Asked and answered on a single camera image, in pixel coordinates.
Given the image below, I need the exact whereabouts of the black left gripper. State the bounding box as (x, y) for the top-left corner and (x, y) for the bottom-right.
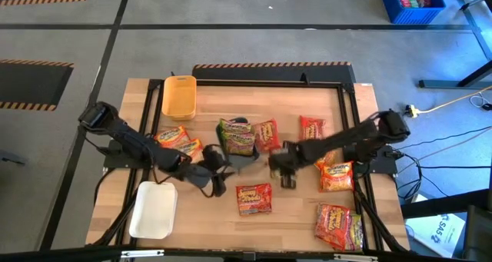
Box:
(168, 152), (236, 198)

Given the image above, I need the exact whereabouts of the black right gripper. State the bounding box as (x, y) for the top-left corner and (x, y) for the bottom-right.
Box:
(268, 141), (311, 190)

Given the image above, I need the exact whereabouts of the dark plastic bin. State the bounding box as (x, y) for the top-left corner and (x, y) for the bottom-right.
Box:
(215, 117), (261, 171)

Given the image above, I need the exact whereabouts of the Saucy Noods spicy chicken pack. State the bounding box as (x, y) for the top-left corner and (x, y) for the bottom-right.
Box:
(252, 118), (282, 154)
(314, 203), (351, 252)
(298, 115), (327, 141)
(235, 182), (274, 217)

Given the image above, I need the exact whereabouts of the lime chili shrimp ramen pack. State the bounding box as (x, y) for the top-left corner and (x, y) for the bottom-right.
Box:
(222, 133), (257, 157)
(345, 212), (364, 252)
(218, 118), (253, 135)

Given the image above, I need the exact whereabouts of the tan yellow plastic bin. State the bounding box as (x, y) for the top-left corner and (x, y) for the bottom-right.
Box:
(161, 75), (198, 121)

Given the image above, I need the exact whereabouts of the white plastic bin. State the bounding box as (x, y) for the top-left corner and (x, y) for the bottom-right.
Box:
(128, 180), (179, 240)

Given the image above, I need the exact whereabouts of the black desk crossbar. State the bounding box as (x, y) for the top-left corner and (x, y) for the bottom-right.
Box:
(401, 188), (492, 220)

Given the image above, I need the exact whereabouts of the white printed cardboard box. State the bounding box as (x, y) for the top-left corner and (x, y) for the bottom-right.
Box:
(404, 213), (467, 258)

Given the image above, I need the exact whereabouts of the blue plastic crate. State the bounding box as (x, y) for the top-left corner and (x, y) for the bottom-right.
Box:
(379, 0), (447, 25)

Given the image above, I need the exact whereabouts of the dark grey floor object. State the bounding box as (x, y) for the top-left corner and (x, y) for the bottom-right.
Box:
(0, 149), (28, 166)

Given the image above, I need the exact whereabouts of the black aluminium table frame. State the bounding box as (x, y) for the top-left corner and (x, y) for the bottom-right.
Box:
(90, 77), (411, 255)

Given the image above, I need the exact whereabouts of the silver metal bracket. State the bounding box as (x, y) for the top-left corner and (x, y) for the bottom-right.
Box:
(333, 253), (380, 262)
(120, 249), (165, 259)

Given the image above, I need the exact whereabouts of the yellow extension cord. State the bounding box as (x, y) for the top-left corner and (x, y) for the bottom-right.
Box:
(404, 85), (492, 118)

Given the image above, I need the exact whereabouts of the black floor cable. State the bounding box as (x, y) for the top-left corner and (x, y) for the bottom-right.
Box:
(395, 125), (492, 151)
(417, 164), (492, 170)

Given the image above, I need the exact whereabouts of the black desk leg frame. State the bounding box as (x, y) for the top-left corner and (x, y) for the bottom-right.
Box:
(417, 0), (492, 90)

